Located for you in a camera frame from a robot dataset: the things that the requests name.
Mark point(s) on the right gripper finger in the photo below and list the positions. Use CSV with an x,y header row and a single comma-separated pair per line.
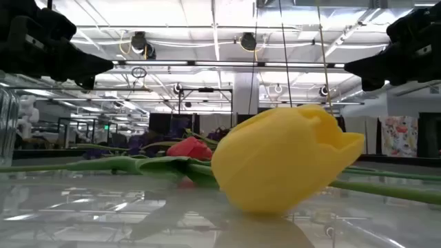
x,y
373,85
372,67

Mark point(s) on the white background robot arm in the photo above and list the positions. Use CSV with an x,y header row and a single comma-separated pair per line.
x,y
29,113

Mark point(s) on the long ceiling light bar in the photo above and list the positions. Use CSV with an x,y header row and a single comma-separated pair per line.
x,y
224,63

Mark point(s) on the black workcell frame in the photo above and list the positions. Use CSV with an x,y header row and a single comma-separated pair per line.
x,y
206,90

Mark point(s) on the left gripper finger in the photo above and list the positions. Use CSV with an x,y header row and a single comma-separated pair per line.
x,y
79,63
86,82

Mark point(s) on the white curtain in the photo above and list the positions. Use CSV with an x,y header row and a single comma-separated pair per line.
x,y
370,131

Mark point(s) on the floral patterned cloth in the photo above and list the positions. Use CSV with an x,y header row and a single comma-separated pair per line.
x,y
398,136

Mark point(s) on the clear ribbed glass vase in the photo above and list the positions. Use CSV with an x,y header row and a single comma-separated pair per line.
x,y
8,120

